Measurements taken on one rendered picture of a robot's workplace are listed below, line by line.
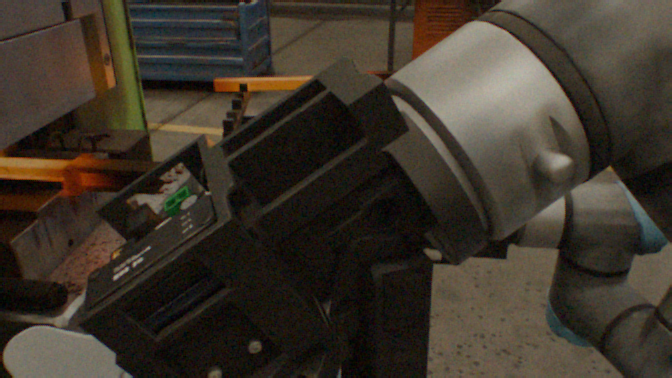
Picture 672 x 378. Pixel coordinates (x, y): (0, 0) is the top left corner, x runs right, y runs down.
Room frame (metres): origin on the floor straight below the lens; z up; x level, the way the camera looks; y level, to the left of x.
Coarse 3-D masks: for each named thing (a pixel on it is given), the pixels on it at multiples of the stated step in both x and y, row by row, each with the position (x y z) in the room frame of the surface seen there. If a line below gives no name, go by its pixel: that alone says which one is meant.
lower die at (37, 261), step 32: (0, 192) 0.52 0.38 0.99; (32, 192) 0.52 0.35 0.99; (64, 192) 0.53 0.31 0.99; (96, 192) 0.59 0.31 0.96; (0, 224) 0.47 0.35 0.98; (32, 224) 0.47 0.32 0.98; (64, 224) 0.52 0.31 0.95; (96, 224) 0.57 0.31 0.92; (0, 256) 0.44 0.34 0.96; (32, 256) 0.46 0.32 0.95; (64, 256) 0.50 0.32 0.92
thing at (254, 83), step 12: (360, 72) 1.19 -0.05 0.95; (372, 72) 1.17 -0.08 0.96; (384, 72) 1.17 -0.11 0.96; (396, 72) 1.18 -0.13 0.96; (216, 84) 1.14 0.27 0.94; (228, 84) 1.14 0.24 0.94; (252, 84) 1.14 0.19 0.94; (264, 84) 1.14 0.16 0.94; (276, 84) 1.15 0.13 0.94; (288, 84) 1.15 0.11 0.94; (300, 84) 1.15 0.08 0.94
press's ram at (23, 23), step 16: (0, 0) 0.51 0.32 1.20; (16, 0) 0.53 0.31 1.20; (32, 0) 0.56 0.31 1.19; (48, 0) 0.58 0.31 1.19; (64, 0) 0.61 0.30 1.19; (80, 0) 0.64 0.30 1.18; (96, 0) 0.68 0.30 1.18; (0, 16) 0.51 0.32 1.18; (16, 16) 0.53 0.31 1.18; (32, 16) 0.55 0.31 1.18; (48, 16) 0.58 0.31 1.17; (64, 16) 0.60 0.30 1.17; (80, 16) 0.64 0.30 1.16; (0, 32) 0.50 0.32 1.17; (16, 32) 0.52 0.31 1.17
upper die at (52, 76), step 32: (32, 32) 0.55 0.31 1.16; (64, 32) 0.60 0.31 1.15; (0, 64) 0.49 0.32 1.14; (32, 64) 0.53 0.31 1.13; (64, 64) 0.59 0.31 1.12; (0, 96) 0.48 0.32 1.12; (32, 96) 0.52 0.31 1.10; (64, 96) 0.57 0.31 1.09; (0, 128) 0.47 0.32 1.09; (32, 128) 0.51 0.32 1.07
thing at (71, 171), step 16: (0, 160) 0.57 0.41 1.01; (16, 160) 0.57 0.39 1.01; (32, 160) 0.57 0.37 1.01; (48, 160) 0.57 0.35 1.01; (64, 160) 0.57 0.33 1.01; (80, 160) 0.56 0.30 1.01; (96, 160) 0.56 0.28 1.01; (112, 160) 0.56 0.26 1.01; (128, 160) 0.56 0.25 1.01; (48, 176) 0.55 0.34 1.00; (64, 176) 0.54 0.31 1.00; (80, 176) 0.55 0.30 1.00; (96, 176) 0.55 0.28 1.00; (112, 176) 0.55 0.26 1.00; (128, 176) 0.54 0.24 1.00; (80, 192) 0.54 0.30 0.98; (112, 192) 0.54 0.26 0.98; (144, 192) 0.53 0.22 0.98
